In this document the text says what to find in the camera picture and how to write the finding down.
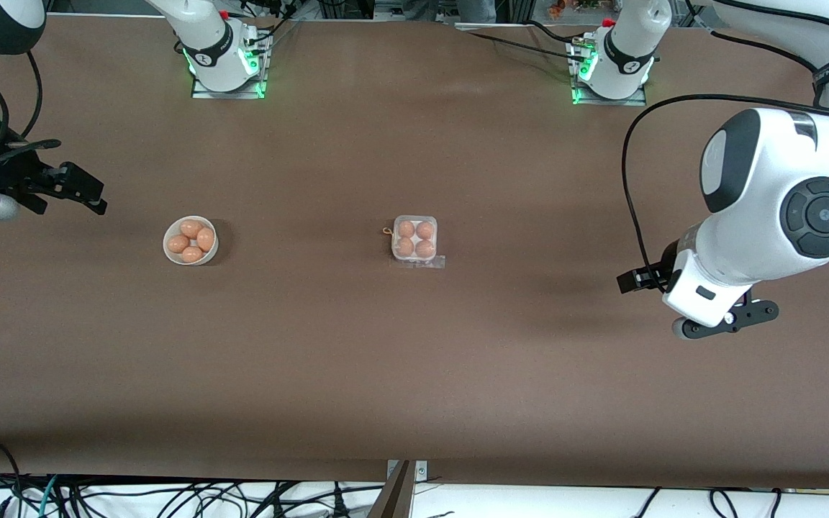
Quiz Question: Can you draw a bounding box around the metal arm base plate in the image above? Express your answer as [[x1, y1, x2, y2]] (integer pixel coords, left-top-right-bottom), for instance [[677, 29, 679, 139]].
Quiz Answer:
[[191, 32, 266, 99], [571, 36, 648, 106]]

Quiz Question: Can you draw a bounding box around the white round bowl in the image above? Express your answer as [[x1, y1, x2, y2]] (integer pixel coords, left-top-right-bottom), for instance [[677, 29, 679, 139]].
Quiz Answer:
[[163, 215, 219, 266]]

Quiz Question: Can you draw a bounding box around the metal table edge bracket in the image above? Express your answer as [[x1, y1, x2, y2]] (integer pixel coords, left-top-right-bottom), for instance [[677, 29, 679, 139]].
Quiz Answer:
[[386, 460, 428, 497]]

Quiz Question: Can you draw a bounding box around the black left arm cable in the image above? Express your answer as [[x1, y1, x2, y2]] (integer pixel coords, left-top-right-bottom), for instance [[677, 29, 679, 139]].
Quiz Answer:
[[622, 0, 829, 292]]

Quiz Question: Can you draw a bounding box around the clear tape strip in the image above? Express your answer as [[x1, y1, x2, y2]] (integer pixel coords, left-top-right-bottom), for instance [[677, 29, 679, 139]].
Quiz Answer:
[[388, 253, 447, 271]]

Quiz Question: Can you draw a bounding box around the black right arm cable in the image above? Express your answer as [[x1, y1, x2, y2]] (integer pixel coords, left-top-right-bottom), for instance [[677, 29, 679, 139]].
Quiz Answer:
[[0, 47, 63, 181]]

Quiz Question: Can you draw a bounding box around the teal cable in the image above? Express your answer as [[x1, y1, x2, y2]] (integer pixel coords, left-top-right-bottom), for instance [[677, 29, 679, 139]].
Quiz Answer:
[[37, 475, 60, 518]]

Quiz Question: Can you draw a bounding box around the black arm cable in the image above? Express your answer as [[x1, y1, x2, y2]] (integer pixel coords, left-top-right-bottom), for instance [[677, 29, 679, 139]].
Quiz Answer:
[[622, 0, 829, 292], [0, 47, 63, 181]]

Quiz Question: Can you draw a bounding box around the dark slanted post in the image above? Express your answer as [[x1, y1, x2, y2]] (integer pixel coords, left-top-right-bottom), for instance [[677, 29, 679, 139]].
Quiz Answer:
[[368, 460, 415, 518]]

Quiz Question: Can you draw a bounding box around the clear plastic egg box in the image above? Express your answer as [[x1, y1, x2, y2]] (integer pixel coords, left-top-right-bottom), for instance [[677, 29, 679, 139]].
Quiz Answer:
[[391, 214, 438, 263]]

